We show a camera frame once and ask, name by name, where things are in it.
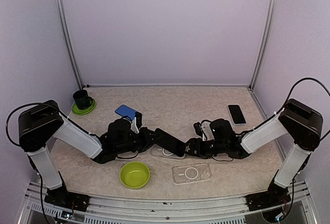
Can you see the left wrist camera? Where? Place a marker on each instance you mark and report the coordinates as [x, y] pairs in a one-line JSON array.
[[136, 122]]

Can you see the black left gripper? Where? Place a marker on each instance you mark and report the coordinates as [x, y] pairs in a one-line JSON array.
[[147, 134]]

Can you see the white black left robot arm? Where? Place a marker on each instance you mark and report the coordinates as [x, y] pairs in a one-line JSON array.
[[45, 121]]

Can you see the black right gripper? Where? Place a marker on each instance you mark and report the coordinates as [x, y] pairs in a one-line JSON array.
[[199, 152]]

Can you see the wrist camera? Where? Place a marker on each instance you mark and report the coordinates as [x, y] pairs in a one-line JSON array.
[[200, 131], [136, 122]]

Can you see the blue smartphone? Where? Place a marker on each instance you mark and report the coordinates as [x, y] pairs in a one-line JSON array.
[[126, 112]]

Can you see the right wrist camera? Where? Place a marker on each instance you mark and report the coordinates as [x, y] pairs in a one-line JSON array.
[[200, 131]]

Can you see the green bowl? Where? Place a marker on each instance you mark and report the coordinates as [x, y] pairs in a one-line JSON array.
[[135, 175]]

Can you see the aluminium frame post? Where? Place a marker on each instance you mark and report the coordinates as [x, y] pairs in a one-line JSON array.
[[264, 43], [68, 44]]

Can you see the right aluminium frame post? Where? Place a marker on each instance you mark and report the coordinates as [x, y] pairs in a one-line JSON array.
[[264, 43]]

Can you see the front aluminium rail base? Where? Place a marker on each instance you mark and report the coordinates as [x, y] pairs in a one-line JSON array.
[[102, 209]]

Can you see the dark green mug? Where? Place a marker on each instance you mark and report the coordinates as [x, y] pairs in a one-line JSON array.
[[82, 99]]

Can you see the left aluminium frame post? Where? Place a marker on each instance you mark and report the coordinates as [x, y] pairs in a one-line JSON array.
[[68, 44]]

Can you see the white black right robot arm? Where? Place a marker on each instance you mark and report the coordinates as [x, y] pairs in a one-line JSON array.
[[301, 122]]

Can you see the clear phone case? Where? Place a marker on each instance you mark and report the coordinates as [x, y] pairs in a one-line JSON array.
[[191, 173], [160, 152]]

